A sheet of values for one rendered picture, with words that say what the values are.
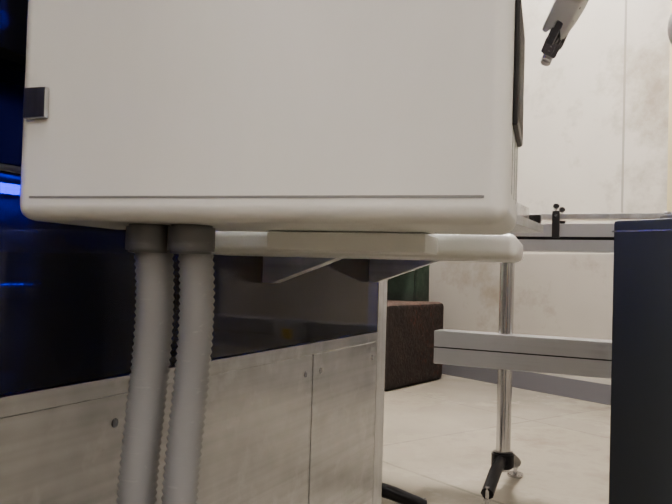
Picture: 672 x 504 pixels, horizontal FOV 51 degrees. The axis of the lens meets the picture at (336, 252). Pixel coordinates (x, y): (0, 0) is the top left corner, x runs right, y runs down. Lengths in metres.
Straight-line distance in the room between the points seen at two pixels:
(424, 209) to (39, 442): 0.56
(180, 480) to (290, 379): 0.70
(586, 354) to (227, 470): 1.51
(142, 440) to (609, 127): 4.14
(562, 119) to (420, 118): 4.26
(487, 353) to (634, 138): 2.33
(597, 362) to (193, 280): 1.91
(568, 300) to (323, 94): 4.13
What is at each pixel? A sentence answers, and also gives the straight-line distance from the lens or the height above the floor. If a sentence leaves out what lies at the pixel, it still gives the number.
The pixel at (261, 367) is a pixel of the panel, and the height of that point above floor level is 0.57.
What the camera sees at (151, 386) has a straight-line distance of 0.77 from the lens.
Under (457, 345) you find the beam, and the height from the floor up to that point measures 0.50.
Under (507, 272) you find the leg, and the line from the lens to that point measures 2.54.
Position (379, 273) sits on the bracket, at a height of 0.75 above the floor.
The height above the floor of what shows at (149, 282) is 0.74.
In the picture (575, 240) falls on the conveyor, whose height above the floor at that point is 0.88.
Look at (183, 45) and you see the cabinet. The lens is 0.73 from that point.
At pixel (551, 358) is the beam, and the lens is 2.51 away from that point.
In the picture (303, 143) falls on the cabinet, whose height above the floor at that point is 0.87.
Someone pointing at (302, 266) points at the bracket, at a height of 0.76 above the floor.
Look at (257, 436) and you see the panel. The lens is 1.35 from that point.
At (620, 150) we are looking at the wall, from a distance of 4.61.
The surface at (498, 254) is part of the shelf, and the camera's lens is 0.82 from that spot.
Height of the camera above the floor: 0.76
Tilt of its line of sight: 1 degrees up
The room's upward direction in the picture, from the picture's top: 2 degrees clockwise
